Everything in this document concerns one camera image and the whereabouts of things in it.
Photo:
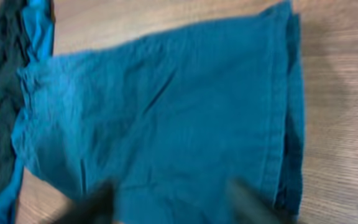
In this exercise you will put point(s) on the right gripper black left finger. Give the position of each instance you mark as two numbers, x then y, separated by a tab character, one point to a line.
97	208

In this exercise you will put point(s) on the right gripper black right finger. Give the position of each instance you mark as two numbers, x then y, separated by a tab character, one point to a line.
250	208

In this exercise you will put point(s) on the dark blue denim shorts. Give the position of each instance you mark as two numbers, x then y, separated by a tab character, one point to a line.
172	117

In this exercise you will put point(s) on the teal blue garment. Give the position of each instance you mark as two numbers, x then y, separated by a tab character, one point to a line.
39	26

